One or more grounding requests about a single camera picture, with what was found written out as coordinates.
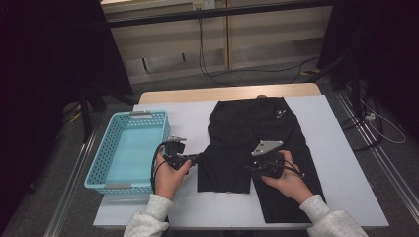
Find black stand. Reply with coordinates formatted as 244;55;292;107
78;83;141;144
307;53;364;117

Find wooden table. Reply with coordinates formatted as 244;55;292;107
137;82;322;105

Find hand-held gripper cable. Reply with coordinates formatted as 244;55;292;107
150;141;170;196
280;159;305;179

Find black curtain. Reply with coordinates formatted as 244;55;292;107
0;0;134;231
317;0;419;139

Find person's right hand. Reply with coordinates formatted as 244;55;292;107
261;149;314;205

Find white table sheet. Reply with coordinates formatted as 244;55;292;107
93;94;390;230

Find black horizontal bar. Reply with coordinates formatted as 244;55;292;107
107;0;334;29

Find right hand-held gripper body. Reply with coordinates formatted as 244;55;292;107
251;139;287;181

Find person's left hand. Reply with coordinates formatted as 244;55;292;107
153;151;194;201

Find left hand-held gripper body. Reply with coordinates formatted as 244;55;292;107
162;135;196;172

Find yellow cable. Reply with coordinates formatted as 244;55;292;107
68;103;83;124

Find white wall socket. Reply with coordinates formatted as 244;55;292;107
192;0;215;10

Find black pants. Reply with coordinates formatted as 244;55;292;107
197;96;326;224

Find right hand-held gripper cable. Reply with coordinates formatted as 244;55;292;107
280;159;305;179

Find left hand-held gripper cable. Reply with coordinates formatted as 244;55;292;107
150;141;170;196

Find light blue plastic basket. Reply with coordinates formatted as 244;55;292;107
83;109;171;196

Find black floor cables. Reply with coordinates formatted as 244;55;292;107
340;95;384;152

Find white floor cable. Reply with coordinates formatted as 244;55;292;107
359;97;407;145

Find black wall cable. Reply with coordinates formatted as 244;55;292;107
197;18;320;88

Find aluminium floor rail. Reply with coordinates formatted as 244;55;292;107
335;90;419;215
42;129;98;237

